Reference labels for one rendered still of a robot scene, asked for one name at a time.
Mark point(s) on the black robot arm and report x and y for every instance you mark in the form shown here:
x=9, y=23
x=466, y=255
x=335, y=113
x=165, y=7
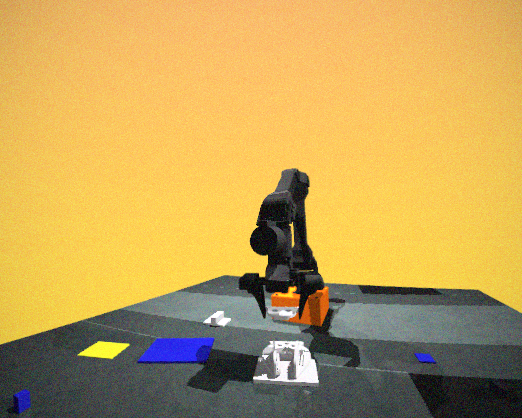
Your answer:
x=274, y=234

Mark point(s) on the yellow flat square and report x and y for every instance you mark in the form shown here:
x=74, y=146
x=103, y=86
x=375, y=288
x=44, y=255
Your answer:
x=104, y=350

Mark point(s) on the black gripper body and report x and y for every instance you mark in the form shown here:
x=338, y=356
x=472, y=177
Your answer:
x=251, y=281

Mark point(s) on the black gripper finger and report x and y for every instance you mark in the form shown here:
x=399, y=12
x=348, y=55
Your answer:
x=259, y=295
x=303, y=296

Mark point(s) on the blue flat square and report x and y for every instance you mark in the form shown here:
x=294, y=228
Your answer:
x=178, y=350

